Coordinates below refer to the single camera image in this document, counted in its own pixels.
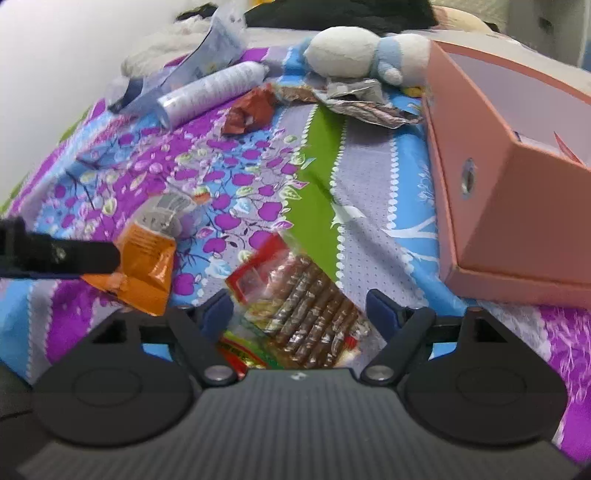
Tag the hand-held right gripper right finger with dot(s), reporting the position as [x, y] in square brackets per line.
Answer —
[382, 311]

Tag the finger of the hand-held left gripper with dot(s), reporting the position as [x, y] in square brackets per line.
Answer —
[69, 258]

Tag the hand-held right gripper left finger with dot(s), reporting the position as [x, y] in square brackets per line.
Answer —
[217, 316]

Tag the red clear snack packet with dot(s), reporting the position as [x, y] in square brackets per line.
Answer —
[304, 304]

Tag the orange snack packet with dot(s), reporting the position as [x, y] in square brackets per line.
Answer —
[147, 258]

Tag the pink cardboard box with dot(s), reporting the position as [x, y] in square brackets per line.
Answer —
[489, 184]

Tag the blue and silver snack packet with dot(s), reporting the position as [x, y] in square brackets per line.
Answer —
[364, 108]

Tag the small brown snack packet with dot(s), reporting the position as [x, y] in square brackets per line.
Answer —
[295, 93]

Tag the floral bed sheet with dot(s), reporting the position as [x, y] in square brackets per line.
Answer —
[369, 194]

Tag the pink box lid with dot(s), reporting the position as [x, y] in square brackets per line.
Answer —
[508, 282]

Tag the white cylindrical tube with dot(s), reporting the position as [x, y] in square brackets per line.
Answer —
[207, 90]

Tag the cream fleece cloth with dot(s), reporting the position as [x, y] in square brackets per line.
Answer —
[152, 50]

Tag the white and blue plush toy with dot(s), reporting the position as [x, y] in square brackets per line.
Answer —
[341, 50]

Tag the dark cloth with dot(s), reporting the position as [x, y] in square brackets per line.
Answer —
[346, 14]

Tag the cream pillow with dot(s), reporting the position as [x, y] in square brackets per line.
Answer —
[461, 21]

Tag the white cabinet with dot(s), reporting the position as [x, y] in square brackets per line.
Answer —
[545, 23]

